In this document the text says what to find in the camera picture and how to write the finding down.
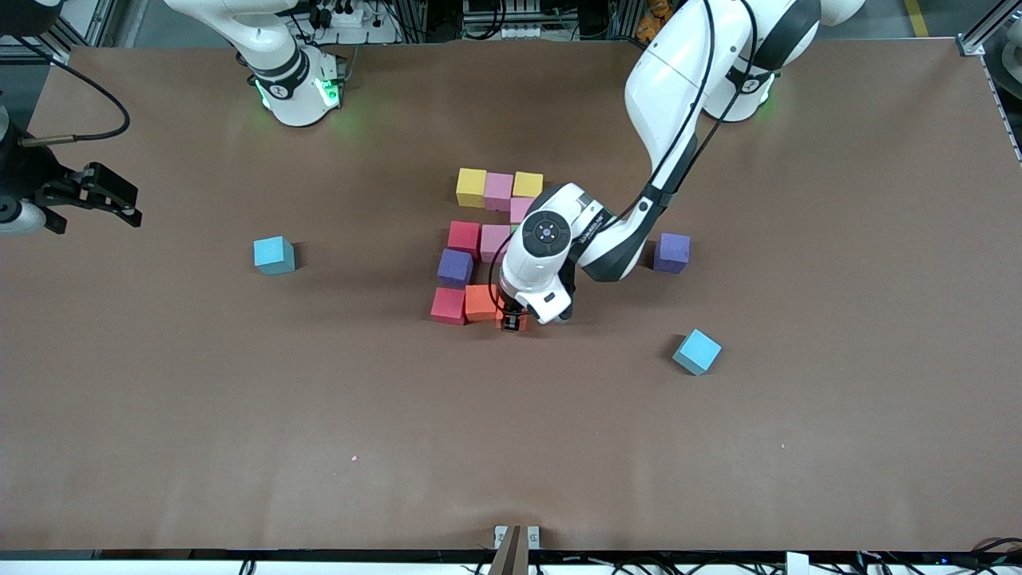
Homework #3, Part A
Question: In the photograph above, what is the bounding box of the bag of orange items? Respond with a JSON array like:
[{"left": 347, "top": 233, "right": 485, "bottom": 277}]
[{"left": 636, "top": 0, "right": 673, "bottom": 42}]

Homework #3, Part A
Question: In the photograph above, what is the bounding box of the dark cable bundle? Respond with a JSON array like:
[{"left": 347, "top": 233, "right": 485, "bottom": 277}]
[{"left": 970, "top": 537, "right": 1022, "bottom": 560}]

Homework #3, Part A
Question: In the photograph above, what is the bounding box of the metal equipment rack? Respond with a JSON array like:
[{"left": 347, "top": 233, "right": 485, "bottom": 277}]
[{"left": 461, "top": 0, "right": 580, "bottom": 42}]

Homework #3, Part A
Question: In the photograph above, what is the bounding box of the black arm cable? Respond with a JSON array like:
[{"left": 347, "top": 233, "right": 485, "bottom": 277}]
[
  {"left": 487, "top": 0, "right": 759, "bottom": 311},
  {"left": 14, "top": 34, "right": 132, "bottom": 149}
]

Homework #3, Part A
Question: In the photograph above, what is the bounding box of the brown table mat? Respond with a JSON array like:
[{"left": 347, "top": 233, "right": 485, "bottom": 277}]
[{"left": 0, "top": 40, "right": 1022, "bottom": 553}]

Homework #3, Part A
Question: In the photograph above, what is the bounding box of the aluminium frame profile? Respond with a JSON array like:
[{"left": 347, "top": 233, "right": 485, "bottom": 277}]
[
  {"left": 954, "top": 0, "right": 1022, "bottom": 57},
  {"left": 0, "top": 0, "right": 105, "bottom": 66}
]

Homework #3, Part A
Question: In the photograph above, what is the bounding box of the white power strip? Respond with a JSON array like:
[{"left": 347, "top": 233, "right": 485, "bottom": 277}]
[{"left": 307, "top": 0, "right": 364, "bottom": 29}]

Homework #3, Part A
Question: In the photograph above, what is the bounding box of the purple foam cube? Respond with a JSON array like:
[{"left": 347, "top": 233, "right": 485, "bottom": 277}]
[
  {"left": 654, "top": 232, "right": 692, "bottom": 275},
  {"left": 437, "top": 248, "right": 475, "bottom": 288}
]

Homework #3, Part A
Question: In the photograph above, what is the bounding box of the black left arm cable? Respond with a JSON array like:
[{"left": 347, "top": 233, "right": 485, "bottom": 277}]
[{"left": 487, "top": 0, "right": 759, "bottom": 311}]

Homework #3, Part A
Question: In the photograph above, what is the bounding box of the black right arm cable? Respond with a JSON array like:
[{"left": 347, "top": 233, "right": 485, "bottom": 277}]
[{"left": 14, "top": 34, "right": 132, "bottom": 149}]

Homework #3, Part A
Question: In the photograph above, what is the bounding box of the cyan foam cube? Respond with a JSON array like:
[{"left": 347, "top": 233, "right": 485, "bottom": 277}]
[
  {"left": 672, "top": 329, "right": 723, "bottom": 376},
  {"left": 253, "top": 236, "right": 296, "bottom": 276}
]

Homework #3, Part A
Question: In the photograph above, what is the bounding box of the red-pink foam cube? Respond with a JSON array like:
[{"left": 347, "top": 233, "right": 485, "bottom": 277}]
[
  {"left": 430, "top": 287, "right": 468, "bottom": 327},
  {"left": 447, "top": 221, "right": 481, "bottom": 258}
]

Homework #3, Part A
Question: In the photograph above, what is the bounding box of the brown upright post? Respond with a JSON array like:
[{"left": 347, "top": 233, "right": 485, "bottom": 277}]
[{"left": 489, "top": 525, "right": 531, "bottom": 575}]

